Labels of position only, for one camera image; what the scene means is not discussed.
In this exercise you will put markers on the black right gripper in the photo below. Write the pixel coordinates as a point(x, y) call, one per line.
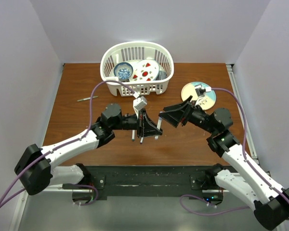
point(174, 117)

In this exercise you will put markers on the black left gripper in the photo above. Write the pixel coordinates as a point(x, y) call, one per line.
point(149, 129)

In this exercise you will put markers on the white pen with blue end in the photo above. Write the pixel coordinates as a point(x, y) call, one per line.
point(159, 125)

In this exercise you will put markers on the white pen with teal tip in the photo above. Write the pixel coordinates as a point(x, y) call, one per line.
point(133, 135)

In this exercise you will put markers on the grey green pen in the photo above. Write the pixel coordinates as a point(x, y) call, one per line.
point(86, 99)

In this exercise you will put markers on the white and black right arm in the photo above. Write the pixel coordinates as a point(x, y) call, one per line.
point(268, 199)

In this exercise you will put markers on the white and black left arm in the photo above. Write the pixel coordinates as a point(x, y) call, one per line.
point(40, 167)

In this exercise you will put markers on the cream and blue plate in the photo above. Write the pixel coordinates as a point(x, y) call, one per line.
point(206, 100)

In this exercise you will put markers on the grey cup in basket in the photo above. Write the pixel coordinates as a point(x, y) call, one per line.
point(162, 75)

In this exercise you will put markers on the watermelon pattern plate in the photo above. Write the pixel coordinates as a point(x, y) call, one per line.
point(145, 70)

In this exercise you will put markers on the blue patterned bowl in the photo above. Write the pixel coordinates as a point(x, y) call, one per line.
point(123, 71)

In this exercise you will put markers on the white plastic dish basket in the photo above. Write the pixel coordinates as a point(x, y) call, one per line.
point(133, 52)

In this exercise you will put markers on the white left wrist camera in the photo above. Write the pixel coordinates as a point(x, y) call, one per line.
point(138, 104)

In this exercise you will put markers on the aluminium frame rail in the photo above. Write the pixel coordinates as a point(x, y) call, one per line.
point(240, 106)

